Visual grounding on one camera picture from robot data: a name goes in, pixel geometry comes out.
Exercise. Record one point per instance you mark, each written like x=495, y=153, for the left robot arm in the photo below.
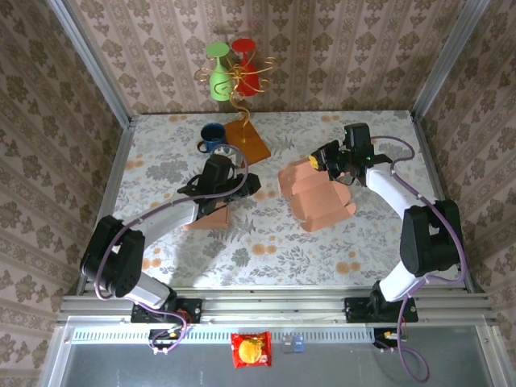
x=161, y=217

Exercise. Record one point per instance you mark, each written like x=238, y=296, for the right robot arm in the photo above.
x=395, y=193

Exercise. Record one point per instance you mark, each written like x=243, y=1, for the green leaf pattern bowl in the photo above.
x=221, y=150

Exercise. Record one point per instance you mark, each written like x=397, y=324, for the dark blue mug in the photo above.
x=213, y=135

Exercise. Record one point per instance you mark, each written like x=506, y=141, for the red wine glass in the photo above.
x=246, y=82

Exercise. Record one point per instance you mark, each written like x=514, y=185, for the green wine glass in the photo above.
x=219, y=82

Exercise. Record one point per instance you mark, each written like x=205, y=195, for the small grey card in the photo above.
x=287, y=344

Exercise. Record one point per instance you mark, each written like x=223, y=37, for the red snack packet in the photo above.
x=250, y=350

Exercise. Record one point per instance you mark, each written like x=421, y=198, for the small blue card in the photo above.
x=298, y=343

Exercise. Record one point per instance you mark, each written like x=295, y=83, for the black connector block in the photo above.
x=163, y=338
x=385, y=336

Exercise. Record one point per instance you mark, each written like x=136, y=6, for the aluminium table side rail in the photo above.
x=117, y=181
x=439, y=181

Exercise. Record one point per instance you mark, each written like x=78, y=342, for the aluminium front rail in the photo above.
x=274, y=304

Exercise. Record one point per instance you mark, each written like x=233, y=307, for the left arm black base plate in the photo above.
x=193, y=310

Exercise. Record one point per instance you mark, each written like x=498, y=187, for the aluminium frame post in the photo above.
x=443, y=60
x=92, y=60

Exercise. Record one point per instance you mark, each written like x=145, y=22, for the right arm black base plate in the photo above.
x=359, y=310

